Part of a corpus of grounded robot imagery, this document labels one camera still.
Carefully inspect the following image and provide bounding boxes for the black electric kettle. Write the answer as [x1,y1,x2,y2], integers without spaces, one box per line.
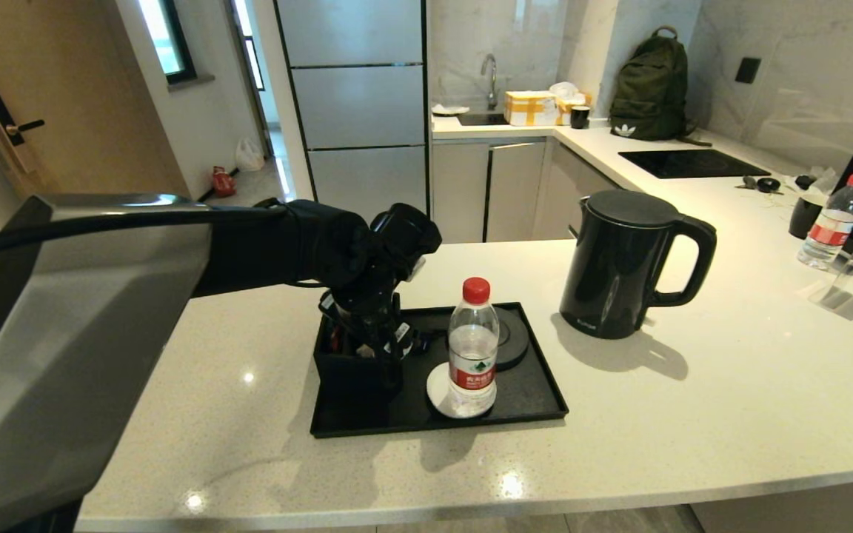
[560,190,717,340]

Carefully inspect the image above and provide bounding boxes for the red-label water bottle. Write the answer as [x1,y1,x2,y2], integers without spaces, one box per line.
[449,278,501,417]
[797,174,853,271]

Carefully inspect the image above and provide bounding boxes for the black round kettle base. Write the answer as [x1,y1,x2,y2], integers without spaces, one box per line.
[491,305,530,371]

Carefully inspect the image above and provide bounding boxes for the black organizer box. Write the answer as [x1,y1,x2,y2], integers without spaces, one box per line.
[313,292,405,404]

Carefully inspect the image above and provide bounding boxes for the white round coaster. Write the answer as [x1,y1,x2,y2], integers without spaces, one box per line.
[426,361,498,420]

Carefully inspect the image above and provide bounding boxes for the black serving tray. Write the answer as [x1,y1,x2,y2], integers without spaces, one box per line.
[311,302,570,439]

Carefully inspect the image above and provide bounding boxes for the white kitchen base cabinets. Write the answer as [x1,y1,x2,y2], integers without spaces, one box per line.
[430,137,620,245]

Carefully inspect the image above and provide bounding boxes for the silver tall refrigerator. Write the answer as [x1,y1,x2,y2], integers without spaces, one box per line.
[275,0,431,249]

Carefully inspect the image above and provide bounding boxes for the yellow-taped cardboard box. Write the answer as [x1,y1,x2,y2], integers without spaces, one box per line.
[504,91,561,127]

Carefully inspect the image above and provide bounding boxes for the chrome kitchen faucet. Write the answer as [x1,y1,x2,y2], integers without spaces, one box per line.
[481,54,500,112]

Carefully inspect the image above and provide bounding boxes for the dark-framed window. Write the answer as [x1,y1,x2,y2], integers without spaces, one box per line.
[138,0,198,86]

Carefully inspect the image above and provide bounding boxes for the black induction cooktop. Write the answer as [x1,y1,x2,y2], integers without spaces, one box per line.
[618,150,772,181]

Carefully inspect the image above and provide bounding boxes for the dark green backpack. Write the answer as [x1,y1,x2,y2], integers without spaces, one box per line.
[609,27,712,147]

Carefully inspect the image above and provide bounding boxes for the brown wooden door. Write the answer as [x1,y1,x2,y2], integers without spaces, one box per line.
[0,0,199,223]

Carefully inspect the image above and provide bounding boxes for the clear acrylic sign holder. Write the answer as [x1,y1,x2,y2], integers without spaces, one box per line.
[804,222,853,321]

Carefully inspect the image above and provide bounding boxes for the crumpled white tissue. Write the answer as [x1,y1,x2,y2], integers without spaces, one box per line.
[786,169,840,208]

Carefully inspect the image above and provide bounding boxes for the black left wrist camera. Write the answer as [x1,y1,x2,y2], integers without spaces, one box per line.
[371,204,442,281]

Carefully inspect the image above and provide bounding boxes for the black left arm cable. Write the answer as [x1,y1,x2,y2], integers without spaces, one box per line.
[0,206,324,286]

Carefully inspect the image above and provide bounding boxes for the black door lock handle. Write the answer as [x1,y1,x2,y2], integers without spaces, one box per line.
[0,85,47,175]

